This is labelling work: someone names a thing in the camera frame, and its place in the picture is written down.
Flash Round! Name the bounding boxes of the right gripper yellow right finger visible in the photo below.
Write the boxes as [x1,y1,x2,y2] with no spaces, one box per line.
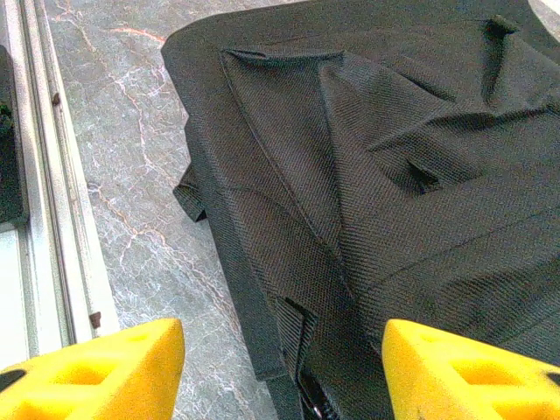
[381,318,560,420]

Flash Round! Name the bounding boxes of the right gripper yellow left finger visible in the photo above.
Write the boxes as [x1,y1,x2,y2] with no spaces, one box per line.
[0,318,185,420]

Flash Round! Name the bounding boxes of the aluminium base frame rail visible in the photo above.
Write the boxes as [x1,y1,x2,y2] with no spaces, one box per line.
[0,0,122,364]

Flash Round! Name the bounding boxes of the black backpack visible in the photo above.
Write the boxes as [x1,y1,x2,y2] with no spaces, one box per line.
[160,0,560,420]

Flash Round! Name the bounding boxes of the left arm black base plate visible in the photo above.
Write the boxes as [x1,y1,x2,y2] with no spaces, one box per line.
[0,43,30,227]

